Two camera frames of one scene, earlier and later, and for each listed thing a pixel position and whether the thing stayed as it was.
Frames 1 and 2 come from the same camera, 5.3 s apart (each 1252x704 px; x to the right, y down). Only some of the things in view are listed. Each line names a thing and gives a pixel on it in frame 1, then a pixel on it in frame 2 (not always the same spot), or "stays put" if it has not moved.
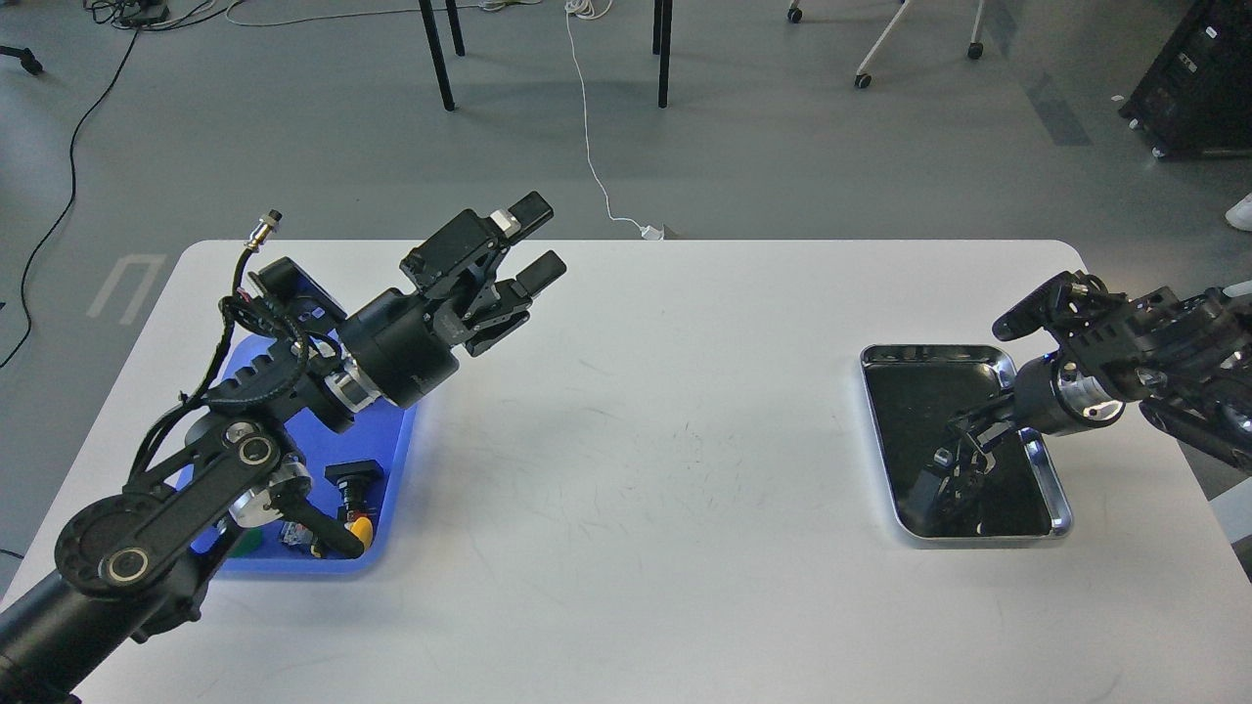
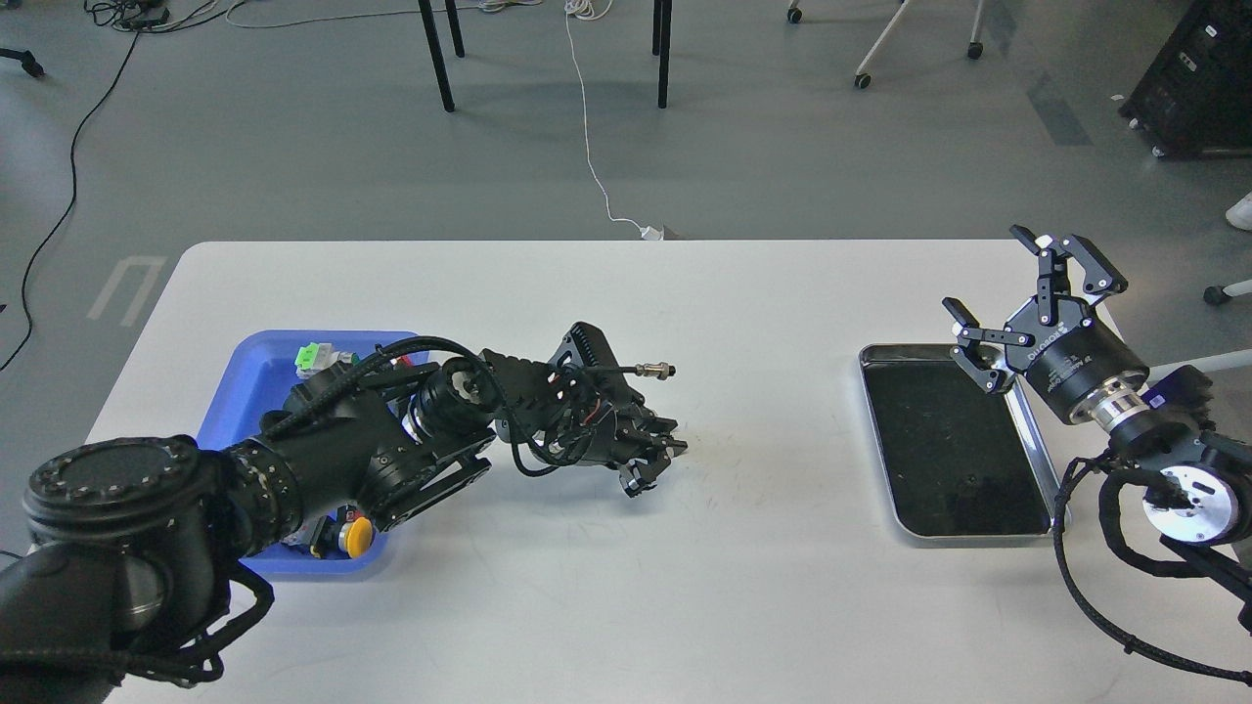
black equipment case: [1194, 98] stays put
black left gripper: [397, 345] → [607, 428]
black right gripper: [1056, 394] → [1074, 362]
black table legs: [447, 96] stays put
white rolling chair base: [862, 80] stays put
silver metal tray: [958, 463] stays put
